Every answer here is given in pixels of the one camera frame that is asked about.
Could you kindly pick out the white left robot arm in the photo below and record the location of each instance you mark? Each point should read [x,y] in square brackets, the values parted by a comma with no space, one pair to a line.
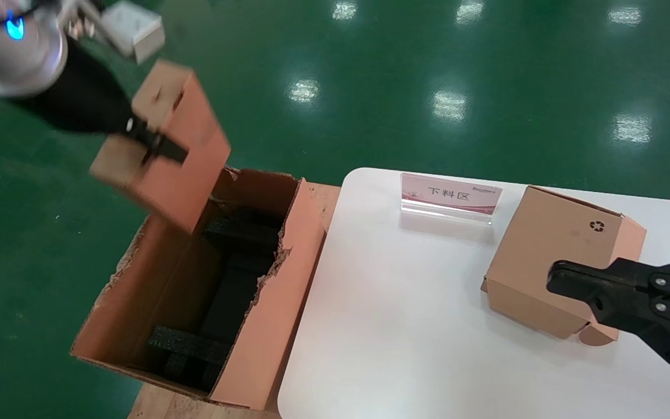
[9,64]

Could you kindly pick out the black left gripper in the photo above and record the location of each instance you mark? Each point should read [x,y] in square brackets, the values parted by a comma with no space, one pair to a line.
[85,102]

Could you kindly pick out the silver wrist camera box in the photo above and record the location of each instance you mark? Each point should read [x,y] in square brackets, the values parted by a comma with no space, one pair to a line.
[137,29]

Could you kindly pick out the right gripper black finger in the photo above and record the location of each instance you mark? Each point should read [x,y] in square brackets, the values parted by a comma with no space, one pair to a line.
[579,273]
[660,326]

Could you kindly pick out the small cardboard box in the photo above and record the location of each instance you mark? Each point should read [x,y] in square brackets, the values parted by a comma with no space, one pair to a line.
[189,174]

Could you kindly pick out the big open cardboard box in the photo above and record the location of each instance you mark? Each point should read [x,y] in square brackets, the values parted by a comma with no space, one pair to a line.
[288,326]

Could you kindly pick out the pink acrylic table sign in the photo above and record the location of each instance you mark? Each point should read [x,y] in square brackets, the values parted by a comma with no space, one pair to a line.
[451,195]

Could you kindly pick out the silver camera mounting bracket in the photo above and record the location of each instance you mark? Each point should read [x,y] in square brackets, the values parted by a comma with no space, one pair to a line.
[93,23]

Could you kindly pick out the black foam block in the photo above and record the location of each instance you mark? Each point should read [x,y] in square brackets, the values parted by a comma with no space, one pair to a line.
[186,343]

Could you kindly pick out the cardboard box with recycling symbol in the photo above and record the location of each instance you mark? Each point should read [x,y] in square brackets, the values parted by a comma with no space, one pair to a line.
[544,244]

